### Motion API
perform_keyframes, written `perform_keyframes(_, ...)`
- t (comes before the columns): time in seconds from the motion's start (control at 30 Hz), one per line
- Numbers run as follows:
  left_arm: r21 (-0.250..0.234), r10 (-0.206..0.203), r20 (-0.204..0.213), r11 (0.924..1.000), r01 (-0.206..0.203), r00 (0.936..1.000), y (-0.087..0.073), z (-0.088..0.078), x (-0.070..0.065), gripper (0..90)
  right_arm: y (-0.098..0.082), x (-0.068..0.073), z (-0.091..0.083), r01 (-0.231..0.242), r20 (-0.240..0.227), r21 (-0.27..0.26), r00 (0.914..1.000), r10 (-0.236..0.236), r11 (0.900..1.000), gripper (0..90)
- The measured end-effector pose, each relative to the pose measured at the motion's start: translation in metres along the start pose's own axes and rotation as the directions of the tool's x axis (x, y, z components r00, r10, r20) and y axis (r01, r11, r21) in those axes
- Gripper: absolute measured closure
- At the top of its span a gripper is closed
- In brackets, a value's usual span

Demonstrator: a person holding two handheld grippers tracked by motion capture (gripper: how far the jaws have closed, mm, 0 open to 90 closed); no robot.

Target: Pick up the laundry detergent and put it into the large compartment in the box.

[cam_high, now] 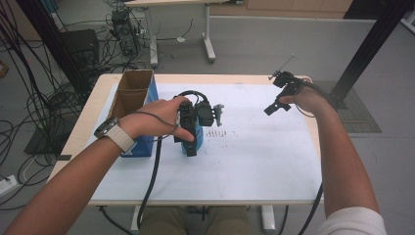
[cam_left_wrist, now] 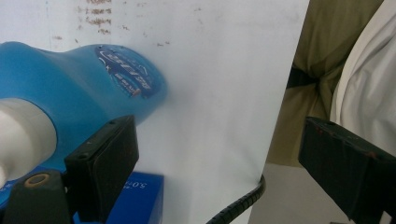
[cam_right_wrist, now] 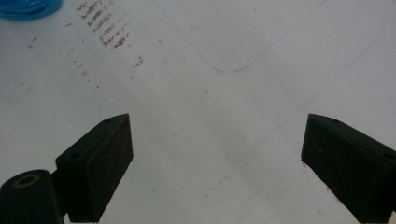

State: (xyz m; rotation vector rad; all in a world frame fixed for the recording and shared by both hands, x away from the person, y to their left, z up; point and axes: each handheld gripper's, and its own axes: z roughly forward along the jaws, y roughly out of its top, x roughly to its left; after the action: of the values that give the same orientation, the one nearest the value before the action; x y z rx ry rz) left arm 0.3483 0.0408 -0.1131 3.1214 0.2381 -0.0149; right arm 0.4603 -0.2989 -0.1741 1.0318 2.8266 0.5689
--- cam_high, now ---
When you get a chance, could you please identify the white paper table mat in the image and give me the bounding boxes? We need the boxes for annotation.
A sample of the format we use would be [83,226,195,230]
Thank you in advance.
[89,82,324,202]

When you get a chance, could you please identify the light wooden table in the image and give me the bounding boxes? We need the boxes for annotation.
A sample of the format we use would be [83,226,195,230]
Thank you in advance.
[48,72,325,208]

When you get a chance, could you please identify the wooden cabinet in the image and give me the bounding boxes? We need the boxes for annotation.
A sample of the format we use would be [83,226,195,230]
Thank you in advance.
[209,0,354,20]

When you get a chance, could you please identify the thin black cable under table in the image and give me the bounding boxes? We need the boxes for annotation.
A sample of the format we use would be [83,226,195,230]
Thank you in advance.
[97,205,135,235]

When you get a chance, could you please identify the black metal frame post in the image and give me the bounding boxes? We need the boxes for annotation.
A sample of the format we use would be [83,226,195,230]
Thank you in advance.
[330,0,415,110]
[15,0,94,99]

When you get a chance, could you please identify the white power strip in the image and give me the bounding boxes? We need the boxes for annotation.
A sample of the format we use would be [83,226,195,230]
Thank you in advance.
[0,174,18,198]

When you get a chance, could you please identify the person's left hand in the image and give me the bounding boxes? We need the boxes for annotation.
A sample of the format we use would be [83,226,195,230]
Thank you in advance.
[117,96,196,143]

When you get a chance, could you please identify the blue plastic bottle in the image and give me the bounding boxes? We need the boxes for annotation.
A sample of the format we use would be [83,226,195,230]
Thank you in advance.
[181,125,206,157]

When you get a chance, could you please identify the white table foot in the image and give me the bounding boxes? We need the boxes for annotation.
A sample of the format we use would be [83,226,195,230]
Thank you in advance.
[259,205,277,233]
[129,205,145,233]

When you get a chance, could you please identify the silver wristwatch with white strap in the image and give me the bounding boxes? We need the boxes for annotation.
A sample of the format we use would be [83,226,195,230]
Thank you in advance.
[93,117,138,155]

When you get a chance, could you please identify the black computer tower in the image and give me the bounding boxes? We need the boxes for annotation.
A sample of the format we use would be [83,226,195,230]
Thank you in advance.
[111,8,141,57]

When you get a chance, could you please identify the blue cardboard box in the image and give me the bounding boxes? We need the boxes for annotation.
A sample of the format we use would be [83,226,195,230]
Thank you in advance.
[107,69,161,159]

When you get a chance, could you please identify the white shirt sleeve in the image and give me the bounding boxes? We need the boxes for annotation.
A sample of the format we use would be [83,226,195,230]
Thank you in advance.
[314,207,388,235]

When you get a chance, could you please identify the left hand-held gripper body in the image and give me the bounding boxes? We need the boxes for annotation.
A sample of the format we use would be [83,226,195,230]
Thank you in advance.
[173,90,226,145]

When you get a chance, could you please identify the tangle of black floor cables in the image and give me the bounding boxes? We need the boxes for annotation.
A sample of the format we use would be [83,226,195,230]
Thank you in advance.
[0,6,99,210]

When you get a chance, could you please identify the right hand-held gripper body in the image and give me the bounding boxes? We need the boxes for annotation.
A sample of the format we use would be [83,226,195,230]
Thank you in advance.
[267,53,306,99]

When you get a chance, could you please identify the black box on floor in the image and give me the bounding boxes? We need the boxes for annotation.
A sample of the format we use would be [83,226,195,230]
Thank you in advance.
[59,28,101,68]

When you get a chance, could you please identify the white-legged desk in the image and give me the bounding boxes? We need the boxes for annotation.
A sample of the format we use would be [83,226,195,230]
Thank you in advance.
[123,0,245,69]

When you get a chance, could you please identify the person's right hand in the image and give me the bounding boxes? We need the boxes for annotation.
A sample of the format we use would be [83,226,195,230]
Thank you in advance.
[279,79,331,116]

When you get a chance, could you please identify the thin grey wrist cord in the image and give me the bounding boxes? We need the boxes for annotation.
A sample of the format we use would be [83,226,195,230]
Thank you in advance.
[132,111,180,142]
[295,103,317,118]

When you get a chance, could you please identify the thick black gripper cable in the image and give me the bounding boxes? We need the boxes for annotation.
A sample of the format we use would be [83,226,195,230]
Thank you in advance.
[297,80,346,235]
[136,135,163,231]

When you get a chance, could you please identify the person's legs in khaki trousers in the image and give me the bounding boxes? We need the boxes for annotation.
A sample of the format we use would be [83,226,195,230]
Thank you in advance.
[139,206,253,235]

